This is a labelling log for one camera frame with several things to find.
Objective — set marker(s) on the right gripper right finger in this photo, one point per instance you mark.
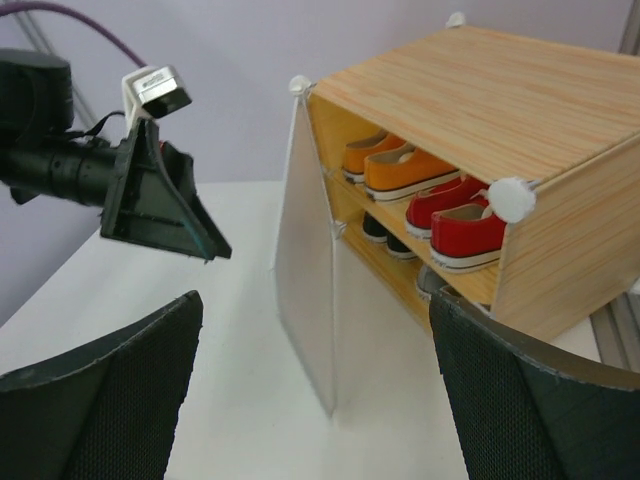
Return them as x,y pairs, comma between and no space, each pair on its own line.
525,409

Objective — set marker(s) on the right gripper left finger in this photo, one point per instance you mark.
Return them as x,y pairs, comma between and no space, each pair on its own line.
107,409

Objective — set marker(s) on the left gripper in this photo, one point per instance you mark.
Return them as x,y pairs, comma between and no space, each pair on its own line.
150,198

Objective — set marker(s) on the white cabinet door panel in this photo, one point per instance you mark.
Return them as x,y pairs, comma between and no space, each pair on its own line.
303,265

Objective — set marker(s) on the red sneaker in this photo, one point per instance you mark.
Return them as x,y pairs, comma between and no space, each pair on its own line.
466,238
457,192

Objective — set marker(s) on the black sneaker white laces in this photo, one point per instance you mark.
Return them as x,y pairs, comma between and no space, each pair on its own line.
398,249

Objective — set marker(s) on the grey sneaker orange sole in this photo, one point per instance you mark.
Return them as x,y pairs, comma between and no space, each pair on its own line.
449,290

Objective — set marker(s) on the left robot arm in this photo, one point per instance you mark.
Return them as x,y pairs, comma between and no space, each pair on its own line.
36,101

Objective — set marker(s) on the wooden shoe cabinet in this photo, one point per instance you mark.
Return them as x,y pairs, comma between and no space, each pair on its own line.
553,128

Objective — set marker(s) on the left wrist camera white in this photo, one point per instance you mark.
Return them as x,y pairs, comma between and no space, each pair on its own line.
153,93

